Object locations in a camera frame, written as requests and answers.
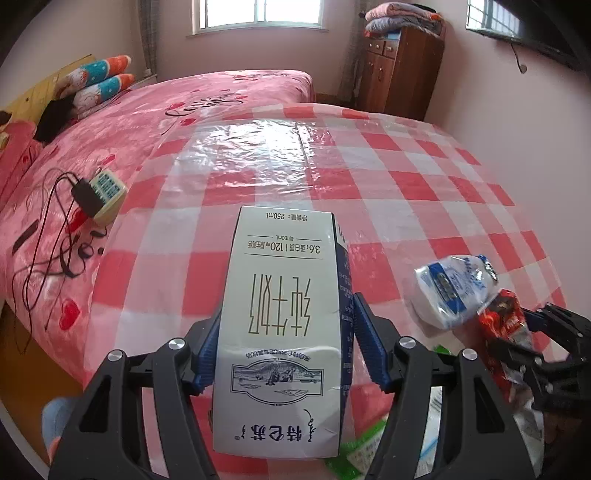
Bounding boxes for red black snack wrapper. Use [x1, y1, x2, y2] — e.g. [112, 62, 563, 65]
[478, 289, 533, 403]

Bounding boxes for crushed clear plastic bottle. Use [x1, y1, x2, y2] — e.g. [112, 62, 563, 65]
[411, 255, 500, 330]

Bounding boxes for green blue snack bag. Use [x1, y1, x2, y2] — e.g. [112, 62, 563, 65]
[325, 415, 388, 480]

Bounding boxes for white milk carton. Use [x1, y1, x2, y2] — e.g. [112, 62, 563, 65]
[212, 206, 353, 459]

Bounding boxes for grey wet wipes pack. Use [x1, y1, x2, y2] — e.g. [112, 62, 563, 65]
[415, 382, 544, 478]

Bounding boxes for blue round stool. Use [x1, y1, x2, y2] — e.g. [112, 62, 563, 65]
[41, 397, 78, 462]

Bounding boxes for red checked tablecloth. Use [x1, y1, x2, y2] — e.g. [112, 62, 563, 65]
[81, 104, 565, 380]

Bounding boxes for pink bed with blanket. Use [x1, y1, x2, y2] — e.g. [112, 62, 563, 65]
[1, 70, 315, 383]

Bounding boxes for black phone on bed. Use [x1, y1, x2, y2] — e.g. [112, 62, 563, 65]
[11, 219, 39, 255]

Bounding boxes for black charger adapter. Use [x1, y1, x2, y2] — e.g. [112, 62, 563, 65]
[71, 179, 105, 218]

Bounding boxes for beige power strip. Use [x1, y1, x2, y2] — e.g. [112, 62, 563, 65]
[90, 169, 128, 227]

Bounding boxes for brown wooden cabinet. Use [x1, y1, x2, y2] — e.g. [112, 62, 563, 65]
[356, 27, 445, 121]

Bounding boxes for pink folded quilt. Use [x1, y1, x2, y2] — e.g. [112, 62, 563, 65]
[0, 120, 43, 208]

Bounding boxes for lower cartoon pillow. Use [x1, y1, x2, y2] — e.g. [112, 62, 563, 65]
[72, 73, 135, 116]

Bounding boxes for cartoon pillow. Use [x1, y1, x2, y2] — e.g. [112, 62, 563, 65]
[72, 73, 135, 116]
[54, 55, 132, 99]

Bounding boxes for folded blankets on cabinet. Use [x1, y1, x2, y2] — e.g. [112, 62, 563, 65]
[365, 2, 446, 38]

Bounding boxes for upper cartoon pillow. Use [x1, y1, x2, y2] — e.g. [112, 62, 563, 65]
[54, 55, 132, 99]

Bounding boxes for window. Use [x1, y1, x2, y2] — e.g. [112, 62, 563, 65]
[191, 0, 325, 34]

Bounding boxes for black charger cable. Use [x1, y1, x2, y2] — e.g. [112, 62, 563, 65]
[9, 168, 112, 356]

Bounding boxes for wall television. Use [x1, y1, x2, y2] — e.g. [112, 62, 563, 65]
[466, 0, 583, 71]

